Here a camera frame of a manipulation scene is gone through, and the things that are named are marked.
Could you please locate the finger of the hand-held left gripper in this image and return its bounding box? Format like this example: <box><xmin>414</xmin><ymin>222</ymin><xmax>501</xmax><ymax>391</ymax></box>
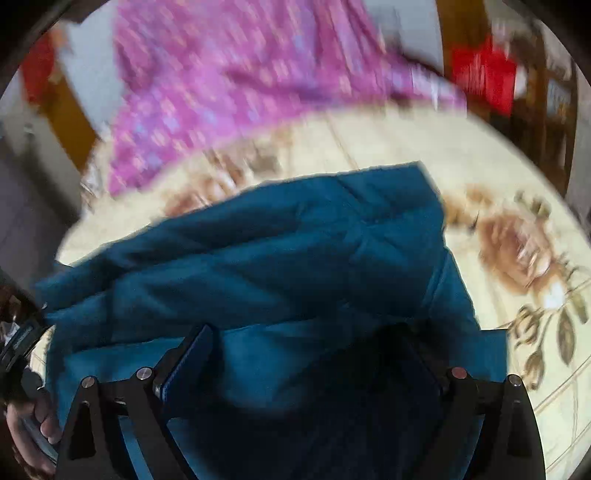
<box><xmin>0</xmin><ymin>272</ymin><xmax>49</xmax><ymax>325</ymax></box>

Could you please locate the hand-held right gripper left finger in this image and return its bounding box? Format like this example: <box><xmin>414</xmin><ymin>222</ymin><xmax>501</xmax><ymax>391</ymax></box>
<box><xmin>55</xmin><ymin>325</ymin><xmax>214</xmax><ymax>480</ymax></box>

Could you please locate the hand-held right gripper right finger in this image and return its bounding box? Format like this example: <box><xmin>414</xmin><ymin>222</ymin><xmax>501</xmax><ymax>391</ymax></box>
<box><xmin>416</xmin><ymin>351</ymin><xmax>546</xmax><ymax>480</ymax></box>

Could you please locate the person's left hand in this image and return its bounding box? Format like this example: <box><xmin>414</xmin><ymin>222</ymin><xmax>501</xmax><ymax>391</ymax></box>
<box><xmin>7</xmin><ymin>390</ymin><xmax>64</xmax><ymax>478</ymax></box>

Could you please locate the wooden chair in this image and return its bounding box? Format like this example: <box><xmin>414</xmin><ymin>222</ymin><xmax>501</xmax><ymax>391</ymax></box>
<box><xmin>517</xmin><ymin>28</ymin><xmax>580</xmax><ymax>195</ymax></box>

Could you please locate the red fabric bag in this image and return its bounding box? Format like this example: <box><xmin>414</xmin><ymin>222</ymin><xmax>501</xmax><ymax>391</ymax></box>
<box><xmin>450</xmin><ymin>39</ymin><xmax>518</xmax><ymax>116</ymax></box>

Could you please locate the cream floral bed sheet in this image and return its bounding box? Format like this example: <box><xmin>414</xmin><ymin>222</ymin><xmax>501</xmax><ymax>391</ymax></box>
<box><xmin>46</xmin><ymin>99</ymin><xmax>591</xmax><ymax>480</ymax></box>

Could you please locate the purple floral blanket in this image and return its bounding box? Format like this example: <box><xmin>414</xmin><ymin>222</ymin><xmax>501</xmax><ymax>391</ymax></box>
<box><xmin>106</xmin><ymin>0</ymin><xmax>467</xmax><ymax>199</ymax></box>

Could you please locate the red cloth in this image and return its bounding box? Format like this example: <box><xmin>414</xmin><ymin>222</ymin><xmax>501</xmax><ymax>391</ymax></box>
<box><xmin>21</xmin><ymin>37</ymin><xmax>57</xmax><ymax>103</ymax></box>

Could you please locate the teal puffer jacket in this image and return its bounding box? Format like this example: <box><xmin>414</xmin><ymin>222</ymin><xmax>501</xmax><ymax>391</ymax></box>
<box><xmin>32</xmin><ymin>161</ymin><xmax>509</xmax><ymax>480</ymax></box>

